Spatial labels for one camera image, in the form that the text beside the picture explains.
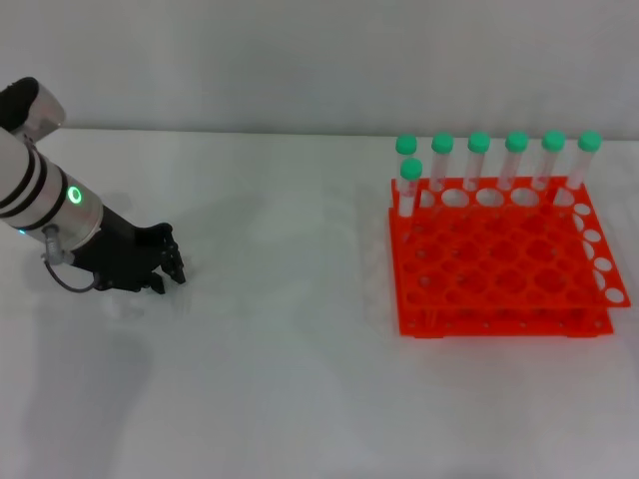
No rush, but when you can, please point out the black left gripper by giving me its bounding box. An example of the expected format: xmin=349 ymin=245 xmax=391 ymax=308
xmin=69 ymin=205 xmax=188 ymax=296

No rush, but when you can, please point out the green-capped clear test tube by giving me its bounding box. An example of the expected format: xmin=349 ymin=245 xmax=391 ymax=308
xmin=397 ymin=157 xmax=424 ymax=220
xmin=497 ymin=130 xmax=530 ymax=194
xmin=463 ymin=131 xmax=492 ymax=194
xmin=531 ymin=129 xmax=567 ymax=194
xmin=428 ymin=132 xmax=455 ymax=195
xmin=394 ymin=134 xmax=419 ymax=194
xmin=566 ymin=130 xmax=603 ymax=191

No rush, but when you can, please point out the orange plastic test tube rack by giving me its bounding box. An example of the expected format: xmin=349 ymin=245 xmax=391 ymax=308
xmin=387 ymin=175 xmax=631 ymax=340

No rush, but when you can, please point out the grey left wrist cable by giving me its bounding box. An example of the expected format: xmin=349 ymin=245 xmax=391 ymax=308
xmin=39 ymin=225 xmax=99 ymax=292

